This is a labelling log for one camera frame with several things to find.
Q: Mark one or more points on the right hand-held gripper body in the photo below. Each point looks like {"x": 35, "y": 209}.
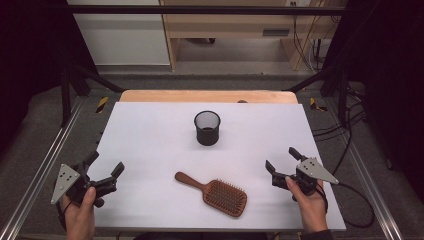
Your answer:
{"x": 313, "y": 170}

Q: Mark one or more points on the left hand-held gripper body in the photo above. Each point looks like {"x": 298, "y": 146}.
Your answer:
{"x": 65, "y": 181}

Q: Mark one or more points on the wooden paddle hairbrush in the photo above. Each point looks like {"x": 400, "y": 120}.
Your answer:
{"x": 224, "y": 198}

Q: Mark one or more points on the black mesh cup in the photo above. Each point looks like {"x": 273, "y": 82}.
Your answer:
{"x": 207, "y": 136}

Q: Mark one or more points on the person's right hand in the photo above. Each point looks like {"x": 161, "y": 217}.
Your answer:
{"x": 313, "y": 210}

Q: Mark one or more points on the person's left hand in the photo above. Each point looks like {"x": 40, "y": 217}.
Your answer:
{"x": 80, "y": 220}

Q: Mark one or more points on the white table board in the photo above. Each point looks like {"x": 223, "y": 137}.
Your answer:
{"x": 160, "y": 150}

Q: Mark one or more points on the yellow black tape marker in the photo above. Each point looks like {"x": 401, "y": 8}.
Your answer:
{"x": 314, "y": 104}
{"x": 102, "y": 104}

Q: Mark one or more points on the black curtain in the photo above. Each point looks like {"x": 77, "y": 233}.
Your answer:
{"x": 30, "y": 66}
{"x": 390, "y": 83}

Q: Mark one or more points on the white cabinet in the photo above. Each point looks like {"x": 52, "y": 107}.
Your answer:
{"x": 123, "y": 36}

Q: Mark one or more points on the light wooden desk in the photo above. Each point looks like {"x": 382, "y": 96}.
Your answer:
{"x": 230, "y": 25}

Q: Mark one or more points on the aluminium floor rail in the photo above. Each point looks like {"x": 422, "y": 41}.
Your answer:
{"x": 43, "y": 166}
{"x": 370, "y": 173}

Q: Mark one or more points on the black metal frame stand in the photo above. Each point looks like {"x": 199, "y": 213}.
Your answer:
{"x": 66, "y": 96}
{"x": 342, "y": 96}

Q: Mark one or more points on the black horizontal frame bar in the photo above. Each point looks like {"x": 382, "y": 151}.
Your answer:
{"x": 200, "y": 10}

